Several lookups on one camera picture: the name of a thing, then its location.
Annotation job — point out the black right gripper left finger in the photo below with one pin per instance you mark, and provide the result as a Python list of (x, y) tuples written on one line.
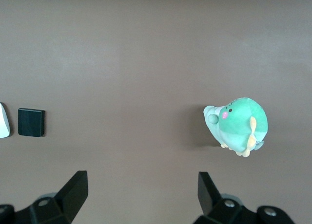
[(70, 197)]

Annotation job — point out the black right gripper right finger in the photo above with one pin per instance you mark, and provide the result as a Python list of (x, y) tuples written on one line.
[(209, 199)]

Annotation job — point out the white computer mouse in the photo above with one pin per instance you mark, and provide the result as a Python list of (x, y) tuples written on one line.
[(3, 124)]

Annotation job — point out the green plush dinosaur toy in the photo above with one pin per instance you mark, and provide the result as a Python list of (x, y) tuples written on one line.
[(240, 121)]

